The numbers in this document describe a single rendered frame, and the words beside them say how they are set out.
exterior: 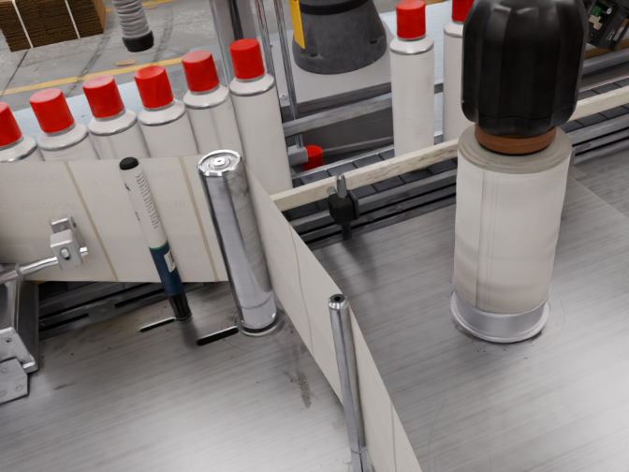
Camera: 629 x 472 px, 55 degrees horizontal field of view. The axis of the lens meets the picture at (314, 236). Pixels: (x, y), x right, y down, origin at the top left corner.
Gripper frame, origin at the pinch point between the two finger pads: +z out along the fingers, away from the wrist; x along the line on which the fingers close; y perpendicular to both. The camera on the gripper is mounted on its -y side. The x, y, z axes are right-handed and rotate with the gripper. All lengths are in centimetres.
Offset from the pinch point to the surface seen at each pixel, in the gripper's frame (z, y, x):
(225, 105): 11.2, 2.1, -39.2
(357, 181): 15.7, 4.9, -21.4
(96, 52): 113, -345, -9
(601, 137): 1.8, 5.4, 12.1
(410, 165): 12.1, 4.9, -15.1
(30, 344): 35, 14, -55
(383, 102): 7.5, -2.7, -17.6
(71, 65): 121, -334, -23
